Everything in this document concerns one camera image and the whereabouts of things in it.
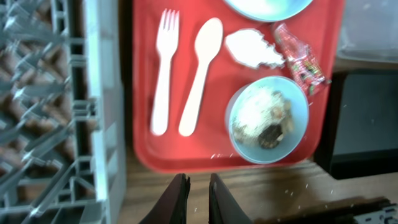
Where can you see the red snack wrapper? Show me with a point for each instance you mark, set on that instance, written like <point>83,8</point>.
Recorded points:
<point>301,61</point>

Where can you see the light blue food bowl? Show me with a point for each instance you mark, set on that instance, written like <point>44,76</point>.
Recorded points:
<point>300,114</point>

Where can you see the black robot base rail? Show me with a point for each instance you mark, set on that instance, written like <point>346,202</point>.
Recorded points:
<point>380,211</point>

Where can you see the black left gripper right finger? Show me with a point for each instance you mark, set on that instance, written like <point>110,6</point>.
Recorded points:
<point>223,208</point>

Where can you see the crumpled white napkin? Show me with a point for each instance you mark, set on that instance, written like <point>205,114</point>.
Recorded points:
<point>248,47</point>

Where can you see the light blue plate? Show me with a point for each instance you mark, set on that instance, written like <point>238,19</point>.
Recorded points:
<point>268,10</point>

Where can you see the black plastic tray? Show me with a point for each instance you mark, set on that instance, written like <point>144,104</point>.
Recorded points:
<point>359,136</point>

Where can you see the white plastic fork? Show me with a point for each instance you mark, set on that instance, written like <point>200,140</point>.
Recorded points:
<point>166,45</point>

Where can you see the white plastic spoon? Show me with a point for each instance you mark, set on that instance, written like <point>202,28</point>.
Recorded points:
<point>207,45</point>

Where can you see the clear plastic bin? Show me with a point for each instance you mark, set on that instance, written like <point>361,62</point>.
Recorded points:
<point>369,31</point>

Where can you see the grey plastic dishwasher rack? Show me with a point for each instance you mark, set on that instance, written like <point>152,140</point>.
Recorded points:
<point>62,112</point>

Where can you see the rice and food scraps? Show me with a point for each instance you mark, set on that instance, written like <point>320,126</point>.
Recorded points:
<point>263,119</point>

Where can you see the red plastic serving tray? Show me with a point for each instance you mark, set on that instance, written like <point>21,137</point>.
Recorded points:
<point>209,147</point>

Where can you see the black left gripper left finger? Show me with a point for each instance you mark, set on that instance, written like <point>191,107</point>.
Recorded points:
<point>171,207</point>

